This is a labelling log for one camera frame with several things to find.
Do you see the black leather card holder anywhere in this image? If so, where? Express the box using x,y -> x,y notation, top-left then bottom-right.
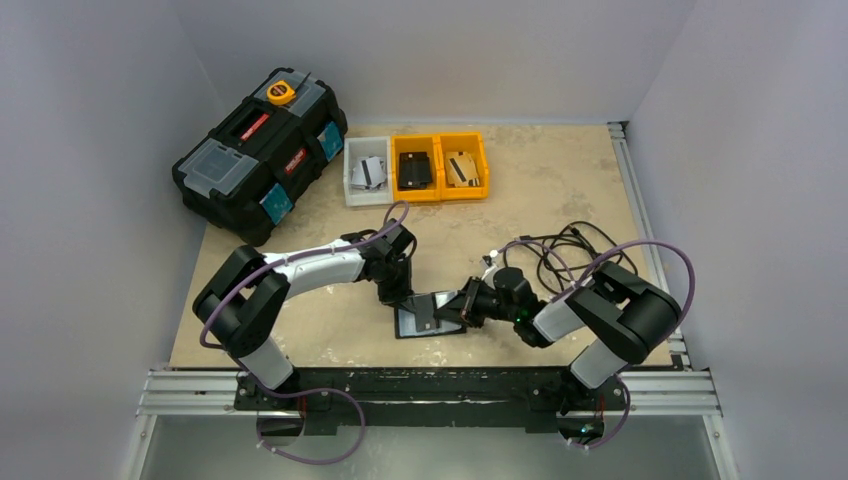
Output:
394,292 -> 467,339

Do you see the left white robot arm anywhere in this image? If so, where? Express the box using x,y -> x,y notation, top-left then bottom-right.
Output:
192,225 -> 417,409

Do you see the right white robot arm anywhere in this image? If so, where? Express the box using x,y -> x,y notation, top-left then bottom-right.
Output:
434,261 -> 683,407

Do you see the silver credit cards stack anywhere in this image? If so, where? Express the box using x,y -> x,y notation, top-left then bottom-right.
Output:
350,156 -> 388,190

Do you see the gold credit cards stack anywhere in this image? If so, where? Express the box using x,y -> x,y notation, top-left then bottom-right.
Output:
445,151 -> 480,188

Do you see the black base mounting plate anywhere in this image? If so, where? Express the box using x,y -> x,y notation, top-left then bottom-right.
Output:
234,366 -> 630,441

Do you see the white plastic bin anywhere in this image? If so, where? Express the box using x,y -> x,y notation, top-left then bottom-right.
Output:
343,136 -> 394,207

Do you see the middle yellow plastic bin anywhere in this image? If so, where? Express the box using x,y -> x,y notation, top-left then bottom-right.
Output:
390,134 -> 444,203

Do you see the yellow plastic bin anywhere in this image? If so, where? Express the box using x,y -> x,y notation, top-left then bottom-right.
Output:
390,134 -> 444,203
437,132 -> 491,201

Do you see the right yellow plastic bin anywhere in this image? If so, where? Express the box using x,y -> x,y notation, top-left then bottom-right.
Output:
437,132 -> 491,201

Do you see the black plastic toolbox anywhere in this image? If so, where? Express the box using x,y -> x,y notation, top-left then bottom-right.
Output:
171,67 -> 348,247

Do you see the yellow tape measure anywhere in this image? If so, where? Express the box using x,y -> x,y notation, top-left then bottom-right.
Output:
266,80 -> 297,106

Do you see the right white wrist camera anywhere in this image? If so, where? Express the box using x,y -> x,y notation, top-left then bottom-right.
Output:
481,250 -> 501,287

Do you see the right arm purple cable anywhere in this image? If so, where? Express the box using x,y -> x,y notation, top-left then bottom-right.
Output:
493,238 -> 697,329

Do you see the black cable on table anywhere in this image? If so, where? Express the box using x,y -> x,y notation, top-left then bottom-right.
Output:
516,221 -> 640,296

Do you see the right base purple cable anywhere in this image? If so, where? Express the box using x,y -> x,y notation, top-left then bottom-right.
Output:
564,390 -> 633,452

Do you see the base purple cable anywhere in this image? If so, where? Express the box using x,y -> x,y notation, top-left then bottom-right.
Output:
564,390 -> 633,452
255,388 -> 368,466

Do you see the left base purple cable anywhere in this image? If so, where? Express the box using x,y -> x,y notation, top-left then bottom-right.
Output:
255,388 -> 368,466

